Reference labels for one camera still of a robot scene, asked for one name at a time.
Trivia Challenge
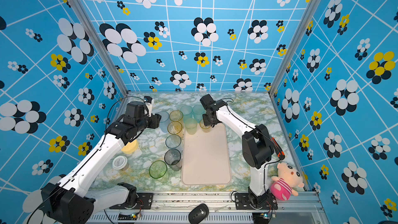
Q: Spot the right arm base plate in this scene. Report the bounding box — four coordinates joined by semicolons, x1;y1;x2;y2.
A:
232;192;278;211

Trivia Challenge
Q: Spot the teal cup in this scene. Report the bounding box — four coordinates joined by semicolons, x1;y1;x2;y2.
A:
180;105;193;122
192;105;205;123

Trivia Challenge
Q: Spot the black computer mouse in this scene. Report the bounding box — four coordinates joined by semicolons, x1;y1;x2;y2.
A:
188;203;209;224

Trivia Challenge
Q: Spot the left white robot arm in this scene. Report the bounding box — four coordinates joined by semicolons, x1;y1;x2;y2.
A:
38;96;161;224

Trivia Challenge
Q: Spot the red black utility knife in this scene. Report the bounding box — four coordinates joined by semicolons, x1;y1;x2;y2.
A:
271;138;285;161

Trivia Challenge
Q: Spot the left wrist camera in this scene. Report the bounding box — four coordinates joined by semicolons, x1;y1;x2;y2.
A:
144;96;154;116

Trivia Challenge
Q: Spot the dark smoky cup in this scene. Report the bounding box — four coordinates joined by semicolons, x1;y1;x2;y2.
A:
164;149;182;171

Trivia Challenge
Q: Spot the pink plush doll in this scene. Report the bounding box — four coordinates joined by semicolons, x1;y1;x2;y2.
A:
270;162;304;201

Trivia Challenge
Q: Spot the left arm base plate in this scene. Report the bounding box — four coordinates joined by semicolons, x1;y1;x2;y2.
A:
110;192;154;210

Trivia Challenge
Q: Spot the beige plastic tray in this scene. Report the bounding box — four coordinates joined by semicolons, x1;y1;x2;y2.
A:
181;123;232;186

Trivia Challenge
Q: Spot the pale green tall cup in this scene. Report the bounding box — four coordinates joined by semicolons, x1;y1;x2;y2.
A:
184;118;198;135

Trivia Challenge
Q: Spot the teal cup left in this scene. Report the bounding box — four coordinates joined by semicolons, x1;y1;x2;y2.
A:
180;105;193;122

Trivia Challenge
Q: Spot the green translucent cup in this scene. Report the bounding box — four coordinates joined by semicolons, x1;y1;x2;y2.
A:
149;160;167;179

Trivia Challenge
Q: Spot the blue-grey translucent cup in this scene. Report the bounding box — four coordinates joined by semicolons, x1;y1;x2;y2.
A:
158;111;171;133

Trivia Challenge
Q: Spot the amber cup back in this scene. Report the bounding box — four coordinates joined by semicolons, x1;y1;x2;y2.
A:
169;110;184;124

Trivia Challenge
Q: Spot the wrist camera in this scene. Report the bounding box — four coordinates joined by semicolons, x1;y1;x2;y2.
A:
144;96;154;116
200;94;215;110

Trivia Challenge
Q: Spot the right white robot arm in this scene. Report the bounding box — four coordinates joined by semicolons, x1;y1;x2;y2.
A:
200;94;285;209

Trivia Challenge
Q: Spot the small amber cup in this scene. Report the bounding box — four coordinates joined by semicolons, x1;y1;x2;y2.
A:
200;120;211;133

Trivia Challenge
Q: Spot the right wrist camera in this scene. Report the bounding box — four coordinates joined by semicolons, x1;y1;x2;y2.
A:
200;94;215;110

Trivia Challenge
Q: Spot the grey-blue clear cup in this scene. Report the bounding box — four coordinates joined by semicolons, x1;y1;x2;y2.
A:
165;134;182;151

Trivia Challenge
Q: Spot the teal cup right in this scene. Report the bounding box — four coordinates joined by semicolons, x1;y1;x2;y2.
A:
192;105;205;123

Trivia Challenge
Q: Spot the amber cup front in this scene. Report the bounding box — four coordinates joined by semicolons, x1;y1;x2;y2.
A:
167;121;183;138

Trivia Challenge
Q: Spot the aluminium front frame rail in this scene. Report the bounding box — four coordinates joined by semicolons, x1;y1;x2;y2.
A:
85;191;329;224

